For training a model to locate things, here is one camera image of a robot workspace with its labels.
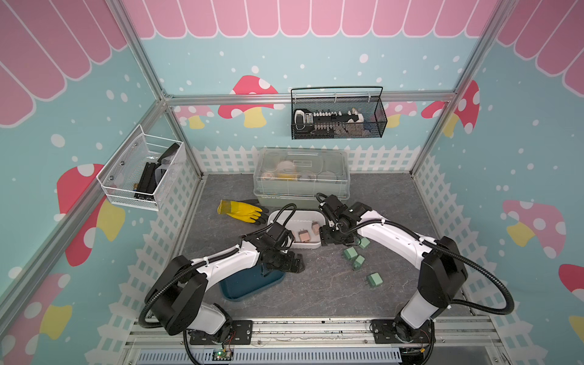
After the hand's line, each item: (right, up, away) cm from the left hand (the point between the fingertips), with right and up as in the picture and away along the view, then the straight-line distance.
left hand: (292, 270), depth 84 cm
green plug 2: (+25, +2, +3) cm, 25 cm away
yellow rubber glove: (-25, +21, +19) cm, 38 cm away
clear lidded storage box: (-2, +35, +13) cm, 38 cm away
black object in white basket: (-46, +32, -12) cm, 57 cm away
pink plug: (+5, +11, +11) cm, 16 cm away
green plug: (+23, +5, +6) cm, 24 cm away
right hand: (+14, +11, +1) cm, 18 cm away
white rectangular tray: (+5, +16, +14) cm, 22 cm away
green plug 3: (+30, -3, -1) cm, 30 cm away
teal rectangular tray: (-18, -4, -3) cm, 19 cm away
